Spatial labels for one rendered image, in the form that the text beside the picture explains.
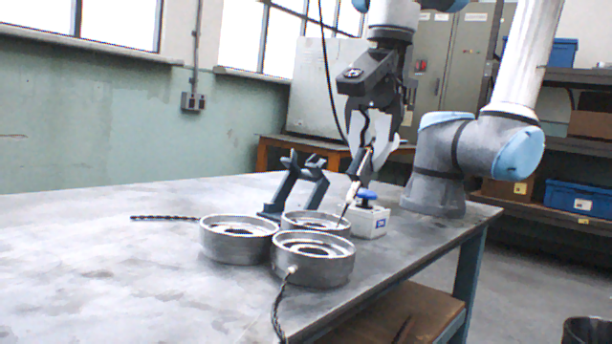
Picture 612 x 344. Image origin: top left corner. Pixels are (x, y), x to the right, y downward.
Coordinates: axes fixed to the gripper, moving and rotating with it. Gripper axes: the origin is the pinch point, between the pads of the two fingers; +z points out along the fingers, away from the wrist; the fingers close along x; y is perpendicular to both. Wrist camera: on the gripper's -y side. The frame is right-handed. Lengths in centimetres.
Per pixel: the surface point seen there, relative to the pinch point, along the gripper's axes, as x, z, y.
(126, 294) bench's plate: 4.4, 13.1, -37.9
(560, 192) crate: 10, 35, 339
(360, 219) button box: 1.6, 10.1, 3.9
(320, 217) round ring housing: 5.4, 9.9, -2.3
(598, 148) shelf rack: -8, -2, 328
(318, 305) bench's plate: -9.6, 13.2, -24.1
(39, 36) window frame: 156, -20, 24
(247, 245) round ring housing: 2.8, 10.2, -22.5
